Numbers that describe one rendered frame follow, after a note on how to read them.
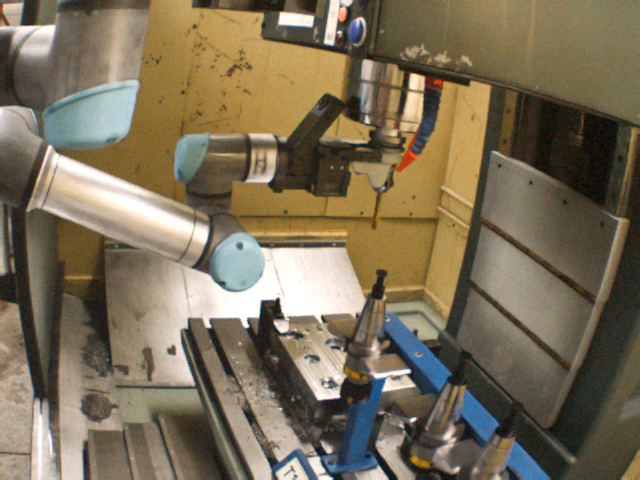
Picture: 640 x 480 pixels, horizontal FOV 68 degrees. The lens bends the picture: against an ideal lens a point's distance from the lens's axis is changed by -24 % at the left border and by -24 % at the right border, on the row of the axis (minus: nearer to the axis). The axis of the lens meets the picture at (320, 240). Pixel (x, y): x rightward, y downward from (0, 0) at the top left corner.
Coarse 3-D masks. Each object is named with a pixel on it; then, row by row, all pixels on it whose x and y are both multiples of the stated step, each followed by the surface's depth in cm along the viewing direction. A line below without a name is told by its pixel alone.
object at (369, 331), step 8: (368, 296) 80; (384, 296) 81; (368, 304) 80; (376, 304) 80; (384, 304) 80; (368, 312) 80; (376, 312) 80; (384, 312) 81; (360, 320) 81; (368, 320) 80; (376, 320) 80; (384, 320) 81; (360, 328) 81; (368, 328) 81; (376, 328) 81; (384, 328) 82; (352, 336) 83; (360, 336) 81; (368, 336) 81; (376, 336) 81; (360, 344) 81; (368, 344) 81; (376, 344) 81
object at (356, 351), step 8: (384, 336) 85; (344, 344) 85; (352, 344) 81; (384, 344) 82; (352, 352) 82; (360, 352) 81; (368, 352) 80; (376, 352) 81; (384, 352) 82; (352, 360) 81
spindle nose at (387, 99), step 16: (352, 64) 90; (368, 64) 87; (384, 64) 86; (352, 80) 90; (368, 80) 88; (384, 80) 87; (400, 80) 86; (416, 80) 87; (352, 96) 91; (368, 96) 89; (384, 96) 88; (400, 96) 87; (416, 96) 88; (352, 112) 92; (368, 112) 89; (384, 112) 88; (400, 112) 88; (416, 112) 89; (384, 128) 90; (400, 128) 89; (416, 128) 90
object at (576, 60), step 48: (384, 0) 55; (432, 0) 56; (480, 0) 58; (528, 0) 60; (576, 0) 63; (624, 0) 66; (336, 48) 65; (384, 48) 57; (432, 48) 59; (480, 48) 61; (528, 48) 63; (576, 48) 66; (624, 48) 69; (576, 96) 69; (624, 96) 72
